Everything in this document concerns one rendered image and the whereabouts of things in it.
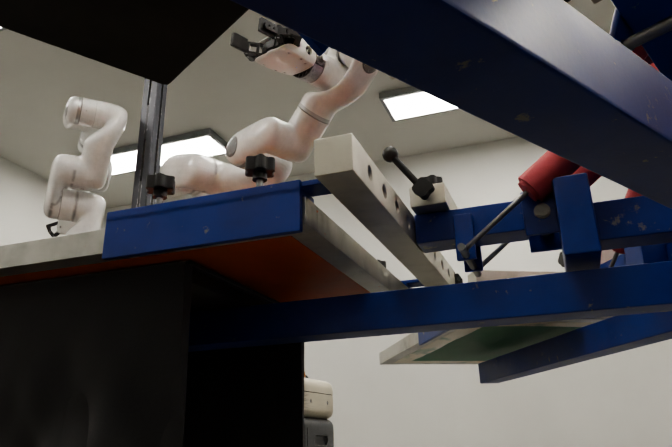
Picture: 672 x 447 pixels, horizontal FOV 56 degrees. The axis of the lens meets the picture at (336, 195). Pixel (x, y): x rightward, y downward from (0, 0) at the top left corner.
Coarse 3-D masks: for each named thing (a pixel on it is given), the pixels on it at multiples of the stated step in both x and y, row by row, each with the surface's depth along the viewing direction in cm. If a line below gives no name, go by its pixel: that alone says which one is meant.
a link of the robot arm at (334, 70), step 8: (328, 56) 142; (336, 56) 144; (328, 64) 140; (336, 64) 142; (328, 72) 140; (336, 72) 142; (344, 72) 143; (320, 80) 141; (328, 80) 141; (336, 80) 142; (320, 88) 144; (328, 88) 143
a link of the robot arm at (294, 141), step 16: (304, 112) 145; (256, 128) 146; (272, 128) 143; (288, 128) 145; (304, 128) 146; (320, 128) 147; (240, 144) 149; (256, 144) 145; (272, 144) 143; (288, 144) 145; (304, 144) 147; (240, 160) 150; (288, 160) 149; (304, 160) 151
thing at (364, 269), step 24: (312, 216) 82; (48, 240) 94; (72, 240) 92; (96, 240) 91; (312, 240) 86; (336, 240) 90; (0, 264) 96; (24, 264) 94; (48, 264) 94; (72, 264) 94; (336, 264) 98; (360, 264) 99; (384, 288) 113; (408, 288) 129
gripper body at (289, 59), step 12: (264, 48) 135; (276, 48) 130; (288, 48) 130; (300, 48) 133; (264, 60) 135; (276, 60) 134; (288, 60) 134; (300, 60) 134; (312, 60) 135; (288, 72) 139; (300, 72) 139
